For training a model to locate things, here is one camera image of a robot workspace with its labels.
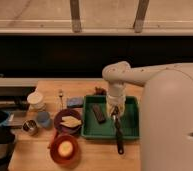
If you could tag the metal fork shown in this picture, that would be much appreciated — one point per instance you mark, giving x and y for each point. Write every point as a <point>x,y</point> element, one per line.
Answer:
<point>60,94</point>

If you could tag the small metal cup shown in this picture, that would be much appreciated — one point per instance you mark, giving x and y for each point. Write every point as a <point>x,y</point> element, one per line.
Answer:
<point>30,127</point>

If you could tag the yellow round food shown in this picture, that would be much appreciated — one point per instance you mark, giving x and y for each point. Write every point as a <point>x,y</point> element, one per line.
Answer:
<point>65,149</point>

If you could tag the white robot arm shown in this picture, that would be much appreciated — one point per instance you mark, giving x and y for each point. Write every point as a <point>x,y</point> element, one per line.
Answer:
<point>165,111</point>

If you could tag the dark brown block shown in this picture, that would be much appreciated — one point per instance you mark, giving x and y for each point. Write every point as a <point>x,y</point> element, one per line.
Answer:
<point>98,113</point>

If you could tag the brown grape bunch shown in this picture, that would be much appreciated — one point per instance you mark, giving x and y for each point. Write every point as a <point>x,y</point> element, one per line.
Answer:
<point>100,91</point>

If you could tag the blue plastic cup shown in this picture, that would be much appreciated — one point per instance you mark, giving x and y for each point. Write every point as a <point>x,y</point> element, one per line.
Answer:
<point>43,119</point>

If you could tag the dark purple plate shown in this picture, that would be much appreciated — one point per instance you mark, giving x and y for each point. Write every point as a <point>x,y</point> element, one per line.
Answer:
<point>58,119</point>

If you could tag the white cup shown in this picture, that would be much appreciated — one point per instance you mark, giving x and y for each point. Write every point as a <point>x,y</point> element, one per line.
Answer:
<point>35,99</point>

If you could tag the blue sponge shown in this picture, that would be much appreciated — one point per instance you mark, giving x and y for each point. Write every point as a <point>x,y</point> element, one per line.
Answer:
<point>75,102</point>

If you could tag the blue cloth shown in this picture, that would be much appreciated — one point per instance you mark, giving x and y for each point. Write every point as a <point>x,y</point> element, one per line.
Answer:
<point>8,121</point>

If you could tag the green plastic tray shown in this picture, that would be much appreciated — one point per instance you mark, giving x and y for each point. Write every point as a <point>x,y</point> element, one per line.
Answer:
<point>92,129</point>

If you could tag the pale food slices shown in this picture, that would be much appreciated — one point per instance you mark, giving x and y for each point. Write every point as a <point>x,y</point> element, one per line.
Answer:
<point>70,122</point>

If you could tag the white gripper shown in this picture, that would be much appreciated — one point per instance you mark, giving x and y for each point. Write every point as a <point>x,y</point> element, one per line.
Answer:
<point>116,97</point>

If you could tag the red bowl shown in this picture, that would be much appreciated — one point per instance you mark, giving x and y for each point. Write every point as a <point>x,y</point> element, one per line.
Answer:
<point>54,150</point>

